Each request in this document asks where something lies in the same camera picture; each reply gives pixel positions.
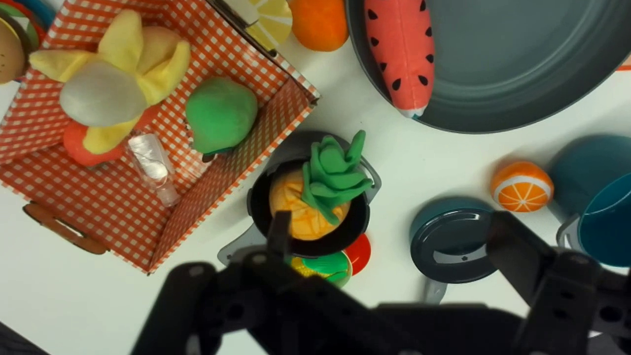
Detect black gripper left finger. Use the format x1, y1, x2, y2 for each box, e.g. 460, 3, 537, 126
131, 209, 377, 355

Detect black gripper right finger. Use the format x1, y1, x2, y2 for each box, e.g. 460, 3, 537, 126
489, 211, 631, 355

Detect pineapple plush toy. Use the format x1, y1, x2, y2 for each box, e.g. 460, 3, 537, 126
269, 128, 377, 242

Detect red green yellow plush toy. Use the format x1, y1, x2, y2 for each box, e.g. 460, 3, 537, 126
288, 232, 375, 287

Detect teal pot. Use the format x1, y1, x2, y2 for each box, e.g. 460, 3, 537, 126
549, 134, 631, 270

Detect small black pot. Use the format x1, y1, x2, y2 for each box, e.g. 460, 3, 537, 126
215, 130, 385, 266

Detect orange slice plush toy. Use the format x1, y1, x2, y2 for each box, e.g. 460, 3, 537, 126
489, 157, 556, 215

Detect green round plush toy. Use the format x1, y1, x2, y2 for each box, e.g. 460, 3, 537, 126
184, 76, 261, 157

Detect dark grey plate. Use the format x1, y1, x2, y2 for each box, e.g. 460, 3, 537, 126
344, 0, 631, 134

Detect yellow and white plush toy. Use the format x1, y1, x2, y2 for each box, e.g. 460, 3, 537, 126
28, 7, 194, 155

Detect round orange plush toy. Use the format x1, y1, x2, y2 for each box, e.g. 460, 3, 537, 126
288, 0, 351, 53

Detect watermelon slice plush toy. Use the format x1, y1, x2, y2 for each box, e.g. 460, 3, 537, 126
363, 0, 438, 120

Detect burger plush toy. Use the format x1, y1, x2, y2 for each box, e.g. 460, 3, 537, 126
0, 0, 50, 84

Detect small blue plate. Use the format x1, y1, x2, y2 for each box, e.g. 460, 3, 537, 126
16, 0, 60, 31

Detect red checkered cardboard box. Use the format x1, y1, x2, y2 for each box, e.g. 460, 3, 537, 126
0, 0, 322, 276

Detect clear plastic tag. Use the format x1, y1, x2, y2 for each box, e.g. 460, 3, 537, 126
127, 132, 182, 209

